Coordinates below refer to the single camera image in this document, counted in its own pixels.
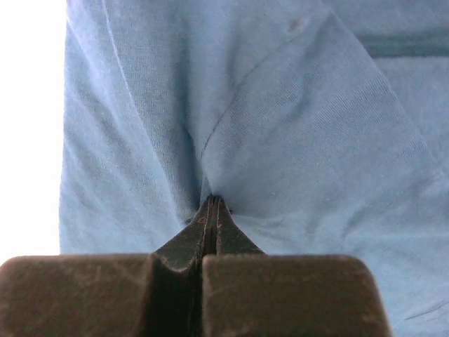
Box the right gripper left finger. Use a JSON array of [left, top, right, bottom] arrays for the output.
[[1, 198, 214, 336]]

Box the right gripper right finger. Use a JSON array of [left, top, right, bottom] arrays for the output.
[[202, 197, 391, 336]]

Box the teal blue t shirt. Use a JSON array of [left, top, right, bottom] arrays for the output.
[[59, 1, 448, 336]]

